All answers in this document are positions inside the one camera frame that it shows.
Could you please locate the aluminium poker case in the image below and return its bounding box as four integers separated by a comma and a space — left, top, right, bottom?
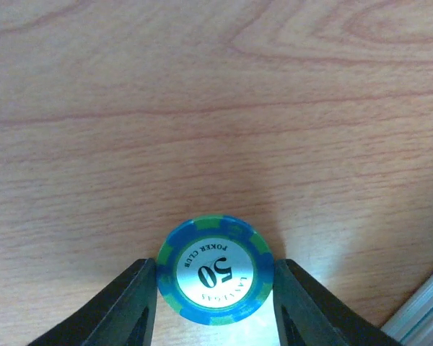
382, 274, 433, 345

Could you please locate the single blue green chip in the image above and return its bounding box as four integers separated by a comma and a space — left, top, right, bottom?
156, 215, 274, 326

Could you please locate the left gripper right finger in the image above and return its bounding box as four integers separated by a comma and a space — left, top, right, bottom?
273, 259, 400, 346

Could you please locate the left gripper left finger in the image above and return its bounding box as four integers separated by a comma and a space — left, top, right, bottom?
30, 258, 157, 345

